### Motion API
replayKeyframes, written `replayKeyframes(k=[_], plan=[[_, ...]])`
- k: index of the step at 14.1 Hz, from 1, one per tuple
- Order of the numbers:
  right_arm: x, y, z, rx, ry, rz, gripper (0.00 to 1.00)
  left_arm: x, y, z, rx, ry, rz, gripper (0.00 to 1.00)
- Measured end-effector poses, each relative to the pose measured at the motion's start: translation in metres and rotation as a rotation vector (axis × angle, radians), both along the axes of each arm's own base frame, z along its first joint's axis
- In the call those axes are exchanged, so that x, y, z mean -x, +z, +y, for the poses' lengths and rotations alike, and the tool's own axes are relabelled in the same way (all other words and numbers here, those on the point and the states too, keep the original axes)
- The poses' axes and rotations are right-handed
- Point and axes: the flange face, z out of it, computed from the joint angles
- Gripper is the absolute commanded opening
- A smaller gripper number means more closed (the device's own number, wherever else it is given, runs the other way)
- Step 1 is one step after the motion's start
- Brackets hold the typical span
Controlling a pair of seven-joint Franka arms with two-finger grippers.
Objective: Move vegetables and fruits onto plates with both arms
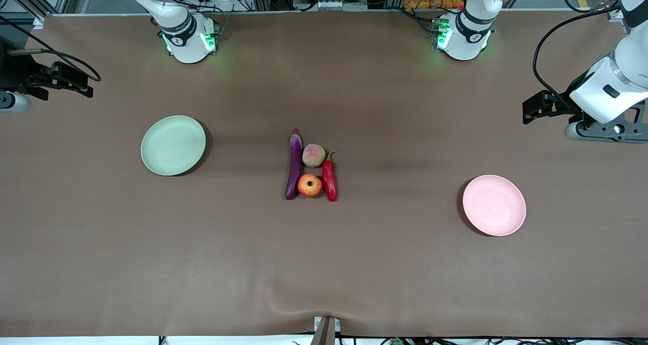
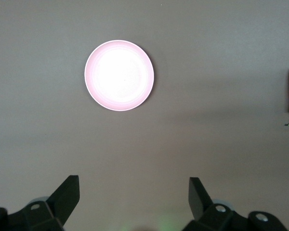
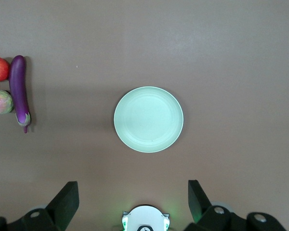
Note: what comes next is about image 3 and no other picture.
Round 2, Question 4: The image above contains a pale green round plate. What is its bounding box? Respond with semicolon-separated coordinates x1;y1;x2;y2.
113;87;184;153

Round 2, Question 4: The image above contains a purple eggplant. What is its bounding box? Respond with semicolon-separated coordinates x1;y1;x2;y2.
9;55;31;134

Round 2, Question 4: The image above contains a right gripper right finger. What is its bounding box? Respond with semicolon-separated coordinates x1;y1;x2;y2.
185;179;287;231

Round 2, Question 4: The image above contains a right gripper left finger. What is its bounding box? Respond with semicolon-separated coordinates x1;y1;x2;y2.
0;181;79;231

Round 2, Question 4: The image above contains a brown table cloth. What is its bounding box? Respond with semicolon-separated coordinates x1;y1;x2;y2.
0;0;289;231

